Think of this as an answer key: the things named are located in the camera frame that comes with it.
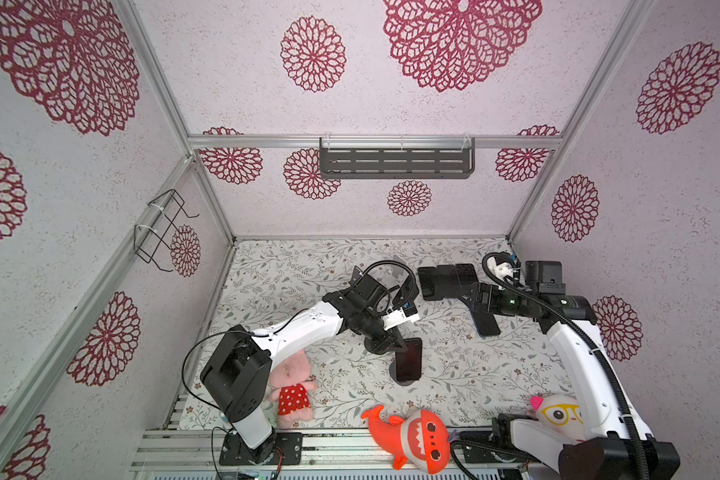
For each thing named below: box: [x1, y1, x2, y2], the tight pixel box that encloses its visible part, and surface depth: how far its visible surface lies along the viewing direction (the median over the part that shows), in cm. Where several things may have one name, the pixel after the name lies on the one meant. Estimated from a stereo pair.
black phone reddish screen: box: [395, 337, 422, 381], surface depth 78 cm
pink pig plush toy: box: [268, 350, 319, 429], surface depth 80 cm
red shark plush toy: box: [362, 406, 451, 475], surface depth 70 cm
